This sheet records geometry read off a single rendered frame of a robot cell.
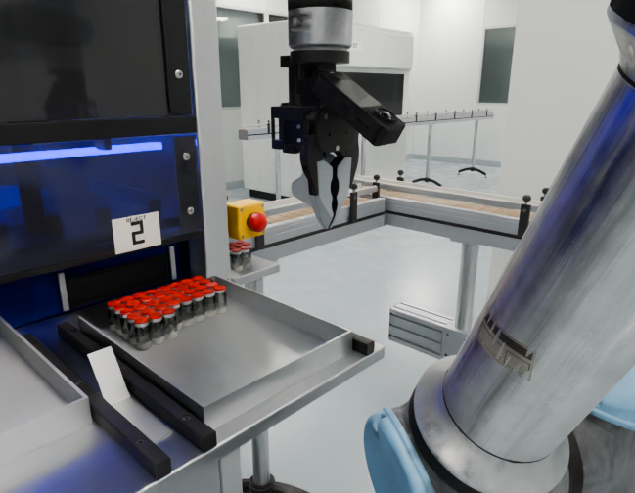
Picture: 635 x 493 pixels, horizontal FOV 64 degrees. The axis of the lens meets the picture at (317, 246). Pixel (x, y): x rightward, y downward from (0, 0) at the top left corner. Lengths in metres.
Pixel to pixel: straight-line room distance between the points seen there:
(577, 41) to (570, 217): 1.75
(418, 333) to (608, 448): 1.25
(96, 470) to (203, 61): 0.67
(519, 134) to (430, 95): 7.82
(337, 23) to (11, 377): 0.62
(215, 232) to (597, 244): 0.83
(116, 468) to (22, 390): 0.22
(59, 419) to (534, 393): 0.51
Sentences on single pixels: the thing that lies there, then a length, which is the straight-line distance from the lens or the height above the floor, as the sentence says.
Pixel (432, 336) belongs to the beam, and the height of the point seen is 0.50.
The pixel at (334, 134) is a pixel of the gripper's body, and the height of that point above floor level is 1.20.
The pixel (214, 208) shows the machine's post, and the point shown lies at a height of 1.03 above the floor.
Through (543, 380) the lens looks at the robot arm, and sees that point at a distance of 0.31.
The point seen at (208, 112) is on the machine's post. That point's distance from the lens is 0.98.
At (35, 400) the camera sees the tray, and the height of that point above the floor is 0.88.
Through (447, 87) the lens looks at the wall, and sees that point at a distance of 9.67.
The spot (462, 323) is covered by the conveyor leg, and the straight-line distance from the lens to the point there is 1.62.
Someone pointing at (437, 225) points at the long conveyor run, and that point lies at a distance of 1.53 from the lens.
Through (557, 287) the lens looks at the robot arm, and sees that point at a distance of 0.28.
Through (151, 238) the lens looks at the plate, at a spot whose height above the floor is 1.01.
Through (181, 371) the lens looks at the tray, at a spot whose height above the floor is 0.88.
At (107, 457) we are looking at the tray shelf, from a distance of 0.62.
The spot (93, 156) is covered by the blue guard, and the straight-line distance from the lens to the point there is 0.87.
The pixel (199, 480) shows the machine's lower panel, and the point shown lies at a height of 0.45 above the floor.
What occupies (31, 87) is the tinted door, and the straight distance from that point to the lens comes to 0.85.
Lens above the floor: 1.25
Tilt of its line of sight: 17 degrees down
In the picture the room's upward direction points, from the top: straight up
